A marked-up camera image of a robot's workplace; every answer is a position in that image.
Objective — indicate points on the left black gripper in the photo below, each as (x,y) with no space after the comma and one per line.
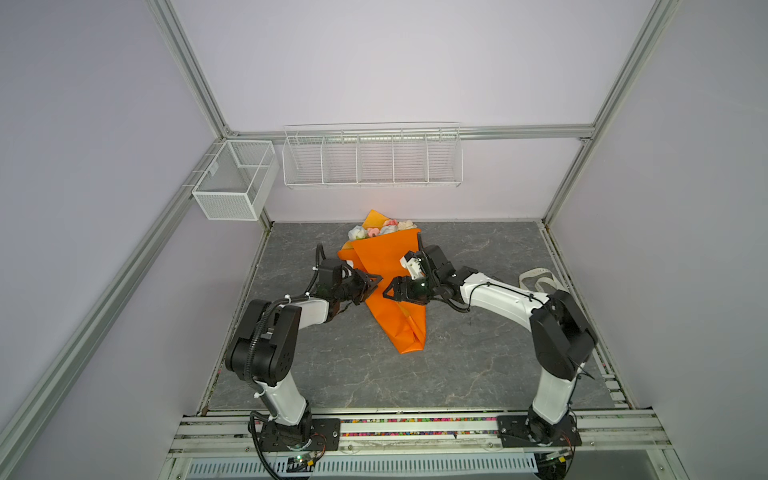
(365,285)

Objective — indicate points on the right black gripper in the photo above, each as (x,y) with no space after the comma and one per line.
(400,292)

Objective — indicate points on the white fake rose stem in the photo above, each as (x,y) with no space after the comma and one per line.
(358,232)

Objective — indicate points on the orange wrapping paper sheet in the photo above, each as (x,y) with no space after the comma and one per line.
(404,323)

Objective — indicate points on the cream fake rose stem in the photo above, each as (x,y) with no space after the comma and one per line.
(406,225)

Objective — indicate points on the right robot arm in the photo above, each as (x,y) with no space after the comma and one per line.
(562,336)

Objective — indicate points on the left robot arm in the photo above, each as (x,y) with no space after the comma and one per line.
(262,350)

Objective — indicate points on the white printed ribbon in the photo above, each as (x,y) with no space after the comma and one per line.
(540,280)

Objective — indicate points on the small white mesh basket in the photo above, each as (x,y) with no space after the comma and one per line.
(237,181)

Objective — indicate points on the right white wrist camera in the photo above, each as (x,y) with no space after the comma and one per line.
(411,262)

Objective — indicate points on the long white wire basket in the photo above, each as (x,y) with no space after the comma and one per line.
(373,155)

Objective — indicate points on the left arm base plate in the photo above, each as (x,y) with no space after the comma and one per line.
(317,434)

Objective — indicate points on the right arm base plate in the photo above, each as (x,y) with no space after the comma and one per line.
(529,430)

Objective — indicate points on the aluminium front rail frame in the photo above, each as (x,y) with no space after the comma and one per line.
(414,445)

